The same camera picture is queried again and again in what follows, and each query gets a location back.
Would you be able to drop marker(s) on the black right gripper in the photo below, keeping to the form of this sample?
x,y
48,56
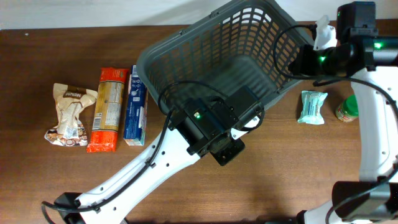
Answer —
x,y
301,66

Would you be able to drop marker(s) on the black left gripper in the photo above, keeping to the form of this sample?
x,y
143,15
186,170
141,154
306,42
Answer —
x,y
238,150

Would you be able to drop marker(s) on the grey plastic basket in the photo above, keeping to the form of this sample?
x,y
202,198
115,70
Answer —
x,y
243,43

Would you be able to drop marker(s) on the blue cardboard box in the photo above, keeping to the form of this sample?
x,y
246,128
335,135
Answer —
x,y
136,111

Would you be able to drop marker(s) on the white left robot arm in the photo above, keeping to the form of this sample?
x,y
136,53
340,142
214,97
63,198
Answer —
x,y
210,125

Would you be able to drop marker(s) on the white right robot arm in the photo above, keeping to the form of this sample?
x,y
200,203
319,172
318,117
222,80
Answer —
x,y
354,51

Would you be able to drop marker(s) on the light green tissue packet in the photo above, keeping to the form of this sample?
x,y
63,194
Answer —
x,y
312,103

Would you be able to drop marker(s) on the green lid jar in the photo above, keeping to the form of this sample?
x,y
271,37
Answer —
x,y
348,111

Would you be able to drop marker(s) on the orange spaghetti package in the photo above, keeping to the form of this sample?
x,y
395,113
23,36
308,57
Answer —
x,y
107,114

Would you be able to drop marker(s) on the beige crumpled snack bag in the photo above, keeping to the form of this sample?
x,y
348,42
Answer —
x,y
70,101

